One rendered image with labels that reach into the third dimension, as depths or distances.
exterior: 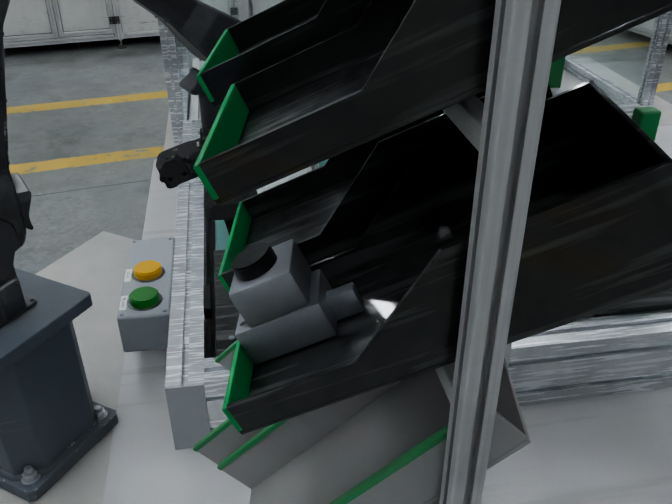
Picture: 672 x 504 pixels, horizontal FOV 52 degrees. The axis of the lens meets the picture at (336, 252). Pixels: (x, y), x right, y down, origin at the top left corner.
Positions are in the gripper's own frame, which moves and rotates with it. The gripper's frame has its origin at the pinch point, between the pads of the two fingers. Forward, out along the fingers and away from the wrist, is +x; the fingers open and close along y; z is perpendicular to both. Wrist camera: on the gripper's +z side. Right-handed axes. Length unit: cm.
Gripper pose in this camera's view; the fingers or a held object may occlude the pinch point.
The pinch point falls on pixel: (232, 213)
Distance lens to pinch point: 89.3
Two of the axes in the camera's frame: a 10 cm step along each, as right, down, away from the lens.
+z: -9.9, 0.7, -1.4
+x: -0.1, 8.6, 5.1
